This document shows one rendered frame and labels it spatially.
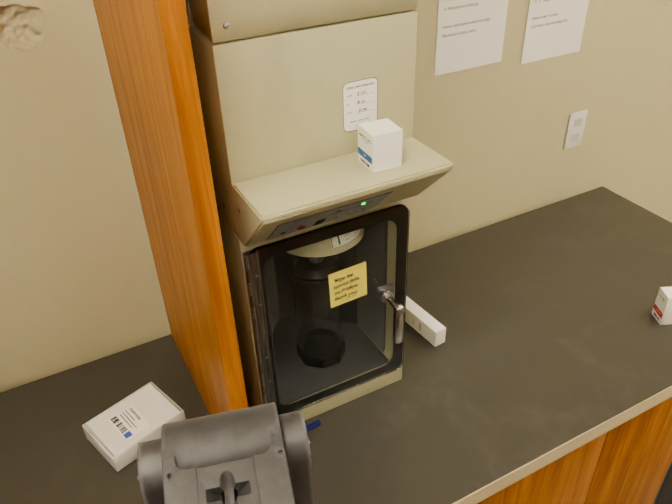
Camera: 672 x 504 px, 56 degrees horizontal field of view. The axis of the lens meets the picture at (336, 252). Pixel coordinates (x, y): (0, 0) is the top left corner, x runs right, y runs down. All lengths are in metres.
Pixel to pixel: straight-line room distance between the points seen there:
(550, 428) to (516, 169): 0.86
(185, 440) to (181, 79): 0.46
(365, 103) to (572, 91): 1.08
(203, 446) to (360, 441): 0.89
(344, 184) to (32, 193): 0.68
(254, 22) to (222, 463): 0.61
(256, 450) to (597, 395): 1.11
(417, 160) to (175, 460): 0.68
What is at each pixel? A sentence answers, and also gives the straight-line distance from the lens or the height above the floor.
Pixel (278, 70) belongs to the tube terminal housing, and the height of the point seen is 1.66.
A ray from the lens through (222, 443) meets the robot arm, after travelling 0.42.
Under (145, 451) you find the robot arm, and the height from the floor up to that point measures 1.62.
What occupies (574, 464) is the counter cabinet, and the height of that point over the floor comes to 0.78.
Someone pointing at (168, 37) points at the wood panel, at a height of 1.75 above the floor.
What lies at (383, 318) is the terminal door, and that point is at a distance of 1.23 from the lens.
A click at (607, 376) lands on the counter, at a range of 1.50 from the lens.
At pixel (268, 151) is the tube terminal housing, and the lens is 0.94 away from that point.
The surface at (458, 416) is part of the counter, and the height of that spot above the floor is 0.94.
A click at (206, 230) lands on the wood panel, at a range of 0.86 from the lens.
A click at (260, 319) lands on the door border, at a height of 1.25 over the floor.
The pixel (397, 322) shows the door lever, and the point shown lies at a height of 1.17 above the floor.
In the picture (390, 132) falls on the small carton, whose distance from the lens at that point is 0.93.
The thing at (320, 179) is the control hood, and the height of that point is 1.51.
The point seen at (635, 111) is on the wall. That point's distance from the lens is 2.25.
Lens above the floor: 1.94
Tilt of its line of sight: 34 degrees down
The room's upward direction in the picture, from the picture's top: 2 degrees counter-clockwise
